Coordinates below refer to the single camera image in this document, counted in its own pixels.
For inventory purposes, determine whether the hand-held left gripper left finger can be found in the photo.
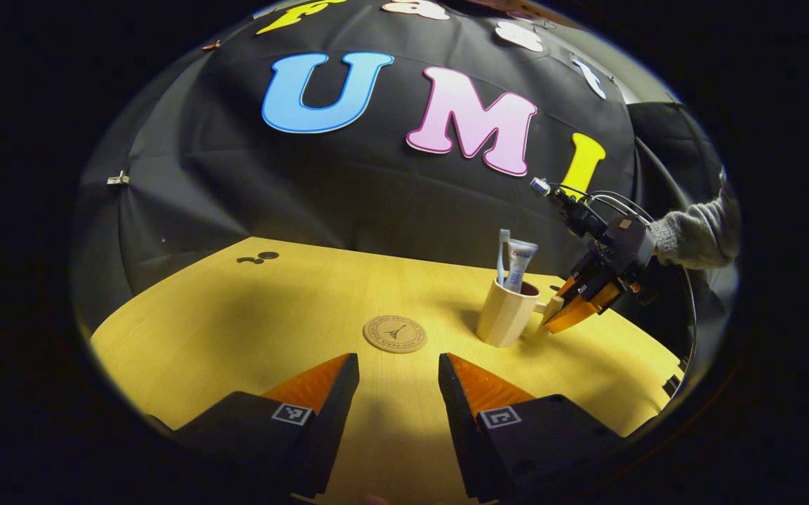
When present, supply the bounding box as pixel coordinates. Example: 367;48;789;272
148;353;361;500

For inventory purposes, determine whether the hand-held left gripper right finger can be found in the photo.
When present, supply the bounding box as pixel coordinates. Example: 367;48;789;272
438;353;624;503

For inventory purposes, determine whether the white toothpaste tube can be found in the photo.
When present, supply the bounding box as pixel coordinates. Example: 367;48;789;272
504;238;540;294

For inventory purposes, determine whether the beige cup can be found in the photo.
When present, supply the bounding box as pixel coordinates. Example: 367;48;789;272
476;278;563;349

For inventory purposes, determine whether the white toothbrush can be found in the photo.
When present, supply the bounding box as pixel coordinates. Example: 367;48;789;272
496;229;512;285

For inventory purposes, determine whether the round cork coaster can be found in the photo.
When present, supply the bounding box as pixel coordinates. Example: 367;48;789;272
363;315;428;354

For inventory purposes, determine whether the wooden desktop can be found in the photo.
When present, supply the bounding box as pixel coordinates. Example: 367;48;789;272
90;237;686;505

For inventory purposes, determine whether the black backdrop cloth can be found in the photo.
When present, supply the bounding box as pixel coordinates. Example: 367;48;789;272
71;0;738;365

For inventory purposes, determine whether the black cable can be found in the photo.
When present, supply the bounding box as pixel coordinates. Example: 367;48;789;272
550;183;657;227
678;265;700;371

